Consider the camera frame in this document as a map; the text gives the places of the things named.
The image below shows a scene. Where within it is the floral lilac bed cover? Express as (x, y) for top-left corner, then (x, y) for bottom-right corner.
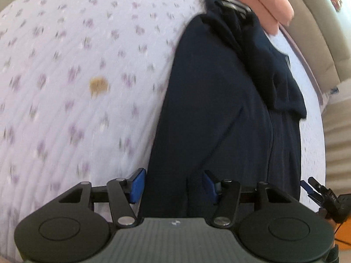
(0, 0), (327, 263)

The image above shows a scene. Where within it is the navy striped track garment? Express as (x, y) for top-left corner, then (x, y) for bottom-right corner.
(140, 0), (306, 218)

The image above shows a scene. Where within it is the beige padded headboard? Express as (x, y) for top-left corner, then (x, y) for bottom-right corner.
(288, 0), (350, 91)

